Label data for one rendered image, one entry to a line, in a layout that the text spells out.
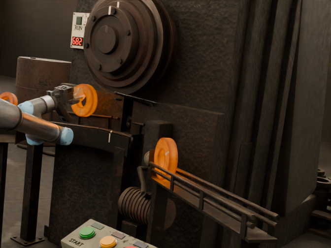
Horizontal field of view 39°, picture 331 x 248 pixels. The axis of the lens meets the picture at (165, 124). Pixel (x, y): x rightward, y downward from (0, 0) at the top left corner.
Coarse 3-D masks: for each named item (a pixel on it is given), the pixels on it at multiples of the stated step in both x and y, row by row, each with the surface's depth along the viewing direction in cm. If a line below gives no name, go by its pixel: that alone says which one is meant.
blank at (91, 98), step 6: (84, 84) 219; (84, 90) 219; (90, 90) 217; (90, 96) 217; (96, 96) 218; (90, 102) 217; (96, 102) 218; (72, 108) 224; (78, 108) 222; (84, 108) 219; (90, 108) 217; (78, 114) 222; (84, 114) 219; (90, 114) 220
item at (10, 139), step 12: (0, 132) 232; (12, 132) 232; (0, 144) 220; (0, 156) 220; (0, 168) 221; (0, 180) 222; (0, 192) 223; (0, 204) 225; (0, 216) 227; (0, 228) 230; (0, 240) 232
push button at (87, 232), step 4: (84, 228) 122; (88, 228) 122; (92, 228) 121; (80, 232) 120; (84, 232) 120; (88, 232) 120; (92, 232) 120; (80, 236) 120; (84, 236) 119; (88, 236) 119
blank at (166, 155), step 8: (160, 144) 173; (168, 144) 167; (160, 152) 174; (168, 152) 165; (176, 152) 166; (160, 160) 175; (168, 160) 165; (176, 160) 165; (168, 168) 165; (176, 168) 166; (160, 176) 171; (168, 176) 167
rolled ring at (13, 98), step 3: (3, 93) 271; (6, 93) 270; (9, 93) 268; (12, 93) 269; (0, 96) 272; (3, 96) 270; (6, 96) 269; (9, 96) 267; (12, 96) 266; (15, 96) 268; (3, 99) 272; (6, 99) 273; (9, 99) 266; (12, 99) 265; (15, 99) 266; (12, 102) 264; (15, 102) 265
